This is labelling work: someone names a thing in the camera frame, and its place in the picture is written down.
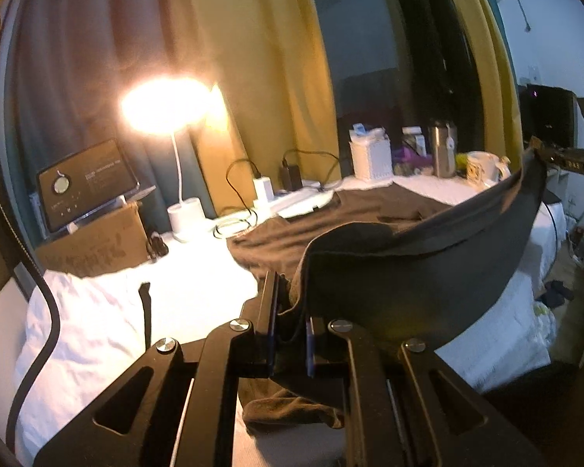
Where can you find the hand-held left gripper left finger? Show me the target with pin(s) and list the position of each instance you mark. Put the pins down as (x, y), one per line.
(267, 311)

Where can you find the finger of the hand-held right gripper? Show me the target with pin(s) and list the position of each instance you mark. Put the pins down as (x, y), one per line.
(545, 152)

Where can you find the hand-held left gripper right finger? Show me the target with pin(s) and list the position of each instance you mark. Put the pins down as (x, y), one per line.
(310, 350)

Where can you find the brown t-shirt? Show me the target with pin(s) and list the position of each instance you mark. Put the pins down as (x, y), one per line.
(394, 292)

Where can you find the black monitor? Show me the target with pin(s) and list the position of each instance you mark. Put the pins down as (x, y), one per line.
(547, 116)

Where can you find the white printed mug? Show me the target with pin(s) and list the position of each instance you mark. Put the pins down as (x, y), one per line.
(482, 170)

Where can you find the steel tumbler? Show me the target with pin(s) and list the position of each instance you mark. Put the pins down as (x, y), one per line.
(443, 151)

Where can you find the narrow yellow curtain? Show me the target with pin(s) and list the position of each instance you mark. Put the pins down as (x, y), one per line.
(486, 58)

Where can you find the white power strip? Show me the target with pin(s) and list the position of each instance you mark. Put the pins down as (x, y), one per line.
(301, 202)

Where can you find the white charger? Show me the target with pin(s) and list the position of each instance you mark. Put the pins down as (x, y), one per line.
(262, 188)

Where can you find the white desk lamp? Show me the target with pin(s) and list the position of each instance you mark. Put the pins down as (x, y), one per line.
(187, 216)

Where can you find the purple trinkets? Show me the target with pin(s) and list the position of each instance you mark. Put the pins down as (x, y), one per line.
(411, 160)

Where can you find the black charger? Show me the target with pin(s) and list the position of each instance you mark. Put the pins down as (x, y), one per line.
(292, 176)

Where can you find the white perforated basket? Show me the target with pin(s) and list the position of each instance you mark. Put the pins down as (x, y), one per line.
(372, 158)

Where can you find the white packets in basket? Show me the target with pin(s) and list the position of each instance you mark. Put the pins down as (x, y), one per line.
(367, 134)

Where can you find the cardboard box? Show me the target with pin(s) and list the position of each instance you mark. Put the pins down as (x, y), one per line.
(92, 248)

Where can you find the white pillow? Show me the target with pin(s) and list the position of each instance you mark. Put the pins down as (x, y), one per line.
(78, 331)

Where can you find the dark glass window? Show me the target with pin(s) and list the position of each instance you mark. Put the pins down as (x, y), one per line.
(370, 58)

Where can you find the wide yellow curtain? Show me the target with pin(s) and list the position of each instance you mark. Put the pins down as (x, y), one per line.
(263, 58)

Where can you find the dark curtain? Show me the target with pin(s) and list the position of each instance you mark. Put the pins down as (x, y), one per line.
(78, 58)

